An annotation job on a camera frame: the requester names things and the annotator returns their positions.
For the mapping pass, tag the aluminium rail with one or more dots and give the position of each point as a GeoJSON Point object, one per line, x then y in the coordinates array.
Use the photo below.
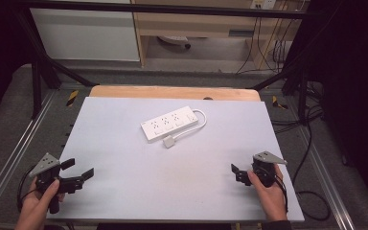
{"type": "Point", "coordinates": [326, 179]}
{"type": "Point", "coordinates": [16, 150]}

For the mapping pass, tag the white wall socket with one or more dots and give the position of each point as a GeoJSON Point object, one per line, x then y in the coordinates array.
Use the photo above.
{"type": "Point", "coordinates": [263, 4]}

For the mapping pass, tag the person's right hand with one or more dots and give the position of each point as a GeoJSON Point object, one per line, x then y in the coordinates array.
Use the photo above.
{"type": "Point", "coordinates": [273, 201]}

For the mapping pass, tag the white power strip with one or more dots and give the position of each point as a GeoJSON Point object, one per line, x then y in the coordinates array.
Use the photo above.
{"type": "Point", "coordinates": [169, 124]}

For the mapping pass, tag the yellow black tape strip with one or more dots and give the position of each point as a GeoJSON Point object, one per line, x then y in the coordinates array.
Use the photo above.
{"type": "Point", "coordinates": [278, 103]}
{"type": "Point", "coordinates": [72, 98]}

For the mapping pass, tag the office chair base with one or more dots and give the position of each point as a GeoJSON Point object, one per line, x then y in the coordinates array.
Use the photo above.
{"type": "Point", "coordinates": [174, 40]}

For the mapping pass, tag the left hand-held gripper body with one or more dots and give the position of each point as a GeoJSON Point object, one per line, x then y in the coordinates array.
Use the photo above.
{"type": "Point", "coordinates": [44, 164]}

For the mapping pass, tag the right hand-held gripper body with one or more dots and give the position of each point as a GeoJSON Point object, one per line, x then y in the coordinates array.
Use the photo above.
{"type": "Point", "coordinates": [265, 166]}

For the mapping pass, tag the wooden table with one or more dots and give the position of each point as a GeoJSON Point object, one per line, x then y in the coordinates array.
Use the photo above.
{"type": "Point", "coordinates": [172, 92]}

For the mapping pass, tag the white cabinet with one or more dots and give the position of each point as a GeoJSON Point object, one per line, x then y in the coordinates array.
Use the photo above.
{"type": "Point", "coordinates": [83, 35]}

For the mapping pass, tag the black metal frame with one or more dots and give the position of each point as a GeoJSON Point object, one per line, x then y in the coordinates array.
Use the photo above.
{"type": "Point", "coordinates": [172, 8]}

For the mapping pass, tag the white plug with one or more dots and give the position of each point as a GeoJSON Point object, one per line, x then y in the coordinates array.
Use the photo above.
{"type": "Point", "coordinates": [169, 142]}

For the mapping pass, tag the person's left hand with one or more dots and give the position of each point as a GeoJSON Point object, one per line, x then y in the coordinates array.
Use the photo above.
{"type": "Point", "coordinates": [33, 207]}

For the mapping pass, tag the wooden desk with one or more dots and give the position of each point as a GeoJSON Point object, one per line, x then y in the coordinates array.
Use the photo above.
{"type": "Point", "coordinates": [188, 24]}

